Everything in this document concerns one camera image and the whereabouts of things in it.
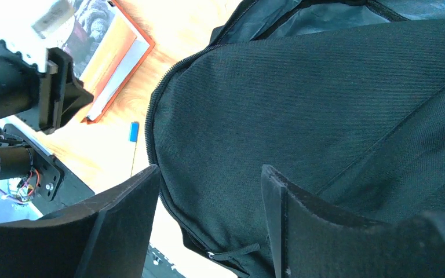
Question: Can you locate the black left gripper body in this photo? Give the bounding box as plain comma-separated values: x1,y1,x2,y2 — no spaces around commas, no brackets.
23,47,75,134

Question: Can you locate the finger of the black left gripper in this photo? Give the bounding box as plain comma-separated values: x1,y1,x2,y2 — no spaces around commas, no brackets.
55,76,94,129

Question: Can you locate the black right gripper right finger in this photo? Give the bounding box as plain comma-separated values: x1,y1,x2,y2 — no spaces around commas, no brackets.
261,164,445,277

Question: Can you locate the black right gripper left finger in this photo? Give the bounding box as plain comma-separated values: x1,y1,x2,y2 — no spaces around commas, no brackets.
0,165,161,277

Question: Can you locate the orange cover book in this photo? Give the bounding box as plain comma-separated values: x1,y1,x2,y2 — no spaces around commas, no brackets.
57,1,155,124

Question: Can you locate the black student backpack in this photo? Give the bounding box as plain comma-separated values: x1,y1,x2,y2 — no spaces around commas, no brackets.
145,1,445,277

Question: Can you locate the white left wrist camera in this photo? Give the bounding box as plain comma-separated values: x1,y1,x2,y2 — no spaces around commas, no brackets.
0,0,75,73

